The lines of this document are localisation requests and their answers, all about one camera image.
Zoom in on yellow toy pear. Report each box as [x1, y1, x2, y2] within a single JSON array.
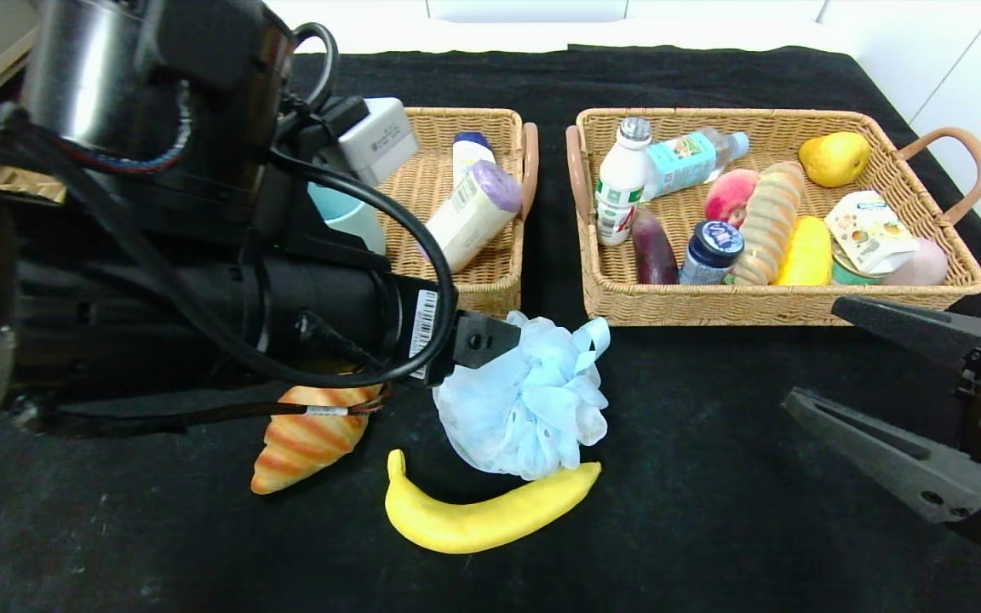
[[798, 132, 871, 189]]

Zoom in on purple toy eggplant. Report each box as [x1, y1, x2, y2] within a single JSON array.
[[631, 209, 680, 286]]

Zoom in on clear water bottle blue cap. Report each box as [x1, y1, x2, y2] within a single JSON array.
[[644, 128, 750, 203]]

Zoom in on beige oval toy potato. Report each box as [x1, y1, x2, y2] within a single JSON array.
[[878, 238, 949, 288]]

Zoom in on green tin can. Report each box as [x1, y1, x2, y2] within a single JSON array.
[[829, 255, 879, 286]]

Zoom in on black table cloth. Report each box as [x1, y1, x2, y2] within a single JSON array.
[[0, 44, 981, 613]]

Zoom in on yellow toy mango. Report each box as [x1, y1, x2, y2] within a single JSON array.
[[773, 215, 834, 287]]

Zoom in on teal plastic mug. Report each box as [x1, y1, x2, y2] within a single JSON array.
[[307, 180, 387, 256]]

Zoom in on wicker basket holding food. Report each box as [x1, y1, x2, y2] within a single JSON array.
[[565, 107, 981, 329]]

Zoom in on white chewing gum pouch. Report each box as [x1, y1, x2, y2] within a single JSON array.
[[823, 190, 917, 277]]

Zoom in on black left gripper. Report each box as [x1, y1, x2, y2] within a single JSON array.
[[288, 257, 522, 388]]

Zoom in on pink toy peach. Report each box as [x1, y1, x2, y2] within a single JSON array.
[[703, 169, 761, 227]]

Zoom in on wicker basket holding toiletries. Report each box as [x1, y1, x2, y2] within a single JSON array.
[[376, 107, 540, 318]]

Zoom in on beige wooden rolling rack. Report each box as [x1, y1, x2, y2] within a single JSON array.
[[0, 166, 70, 341]]

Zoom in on white bottle blue cap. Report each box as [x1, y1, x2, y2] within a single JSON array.
[[451, 131, 496, 190]]

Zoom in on light blue bath pouf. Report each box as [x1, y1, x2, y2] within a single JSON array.
[[433, 311, 611, 482]]

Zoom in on yellow toy banana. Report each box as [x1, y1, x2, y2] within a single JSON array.
[[384, 450, 602, 555]]

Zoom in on white cupboard doors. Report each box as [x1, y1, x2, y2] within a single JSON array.
[[814, 0, 981, 286]]

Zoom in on toy croissant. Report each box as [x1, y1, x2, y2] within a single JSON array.
[[250, 383, 382, 496]]

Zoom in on striped spiral bread roll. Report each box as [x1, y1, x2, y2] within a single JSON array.
[[731, 161, 806, 287]]

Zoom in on white milk drink bottle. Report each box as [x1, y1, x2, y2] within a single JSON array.
[[594, 117, 655, 248]]

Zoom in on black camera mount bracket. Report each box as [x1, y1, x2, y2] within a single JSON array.
[[256, 94, 389, 273]]

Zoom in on white bottle purple cap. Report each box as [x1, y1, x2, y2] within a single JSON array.
[[416, 160, 524, 273]]

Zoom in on dark blue lid bottle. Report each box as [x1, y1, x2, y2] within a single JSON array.
[[678, 221, 745, 286]]

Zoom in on thick black camera cable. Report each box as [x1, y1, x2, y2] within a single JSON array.
[[0, 21, 460, 391]]

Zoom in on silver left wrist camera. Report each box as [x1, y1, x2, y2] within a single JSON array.
[[337, 96, 419, 188]]

